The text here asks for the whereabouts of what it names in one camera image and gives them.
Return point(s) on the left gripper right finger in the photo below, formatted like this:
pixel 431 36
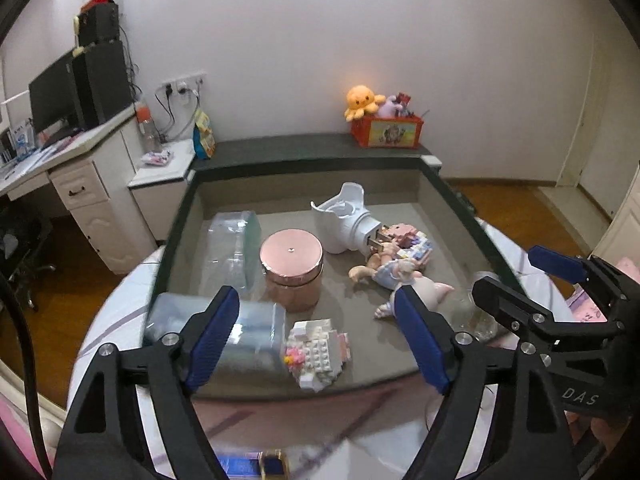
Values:
pixel 528 436

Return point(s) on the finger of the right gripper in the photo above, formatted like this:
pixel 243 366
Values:
pixel 532 322
pixel 597 277

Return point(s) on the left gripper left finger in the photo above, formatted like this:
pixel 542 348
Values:
pixel 103 436

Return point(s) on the pink pig figurine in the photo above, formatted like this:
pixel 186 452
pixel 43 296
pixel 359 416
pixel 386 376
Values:
pixel 432 295

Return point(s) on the colorful block doll toy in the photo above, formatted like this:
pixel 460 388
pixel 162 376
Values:
pixel 398 254

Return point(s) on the pink white block toy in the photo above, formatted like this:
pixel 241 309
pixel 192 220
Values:
pixel 316 353

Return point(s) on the blue small tube box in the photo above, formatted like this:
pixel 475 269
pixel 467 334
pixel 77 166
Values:
pixel 265 465

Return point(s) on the white heart plug nightlight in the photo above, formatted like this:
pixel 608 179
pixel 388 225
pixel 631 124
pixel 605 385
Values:
pixel 343 222

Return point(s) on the rose gold metal jar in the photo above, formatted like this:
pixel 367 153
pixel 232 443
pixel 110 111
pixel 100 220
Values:
pixel 292 261

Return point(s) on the clear plastic container box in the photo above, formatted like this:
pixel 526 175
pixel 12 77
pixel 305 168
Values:
pixel 231 253

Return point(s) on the white bottle green base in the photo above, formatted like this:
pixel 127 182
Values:
pixel 256 345

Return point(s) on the pink bedding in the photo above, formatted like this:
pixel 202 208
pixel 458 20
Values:
pixel 18 429

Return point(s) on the white door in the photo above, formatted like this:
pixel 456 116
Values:
pixel 590 117

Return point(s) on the pink black storage box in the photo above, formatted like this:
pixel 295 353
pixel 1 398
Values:
pixel 395 191

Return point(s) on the red toy storage box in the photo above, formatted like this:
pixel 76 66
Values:
pixel 397 132

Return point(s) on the purple plush toy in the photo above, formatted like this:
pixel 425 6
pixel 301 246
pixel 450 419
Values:
pixel 389 109

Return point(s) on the low black white cabinet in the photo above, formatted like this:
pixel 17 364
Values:
pixel 158 190

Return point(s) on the white desk with drawers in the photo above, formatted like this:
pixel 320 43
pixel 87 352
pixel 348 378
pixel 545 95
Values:
pixel 90 173

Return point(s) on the orange octopus plush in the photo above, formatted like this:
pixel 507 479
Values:
pixel 362 101

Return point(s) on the orange cap bottle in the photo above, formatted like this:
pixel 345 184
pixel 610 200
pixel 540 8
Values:
pixel 150 138

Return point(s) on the snack bag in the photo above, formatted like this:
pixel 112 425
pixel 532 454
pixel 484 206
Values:
pixel 203 138

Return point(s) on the black computer monitor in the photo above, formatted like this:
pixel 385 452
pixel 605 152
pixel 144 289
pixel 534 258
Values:
pixel 51 96

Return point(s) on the black computer tower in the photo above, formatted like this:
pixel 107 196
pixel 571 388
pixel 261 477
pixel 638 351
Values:
pixel 101 84

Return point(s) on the black speaker box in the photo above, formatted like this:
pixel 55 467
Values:
pixel 100 23

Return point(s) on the wall power strip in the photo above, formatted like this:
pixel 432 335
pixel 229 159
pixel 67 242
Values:
pixel 193 81

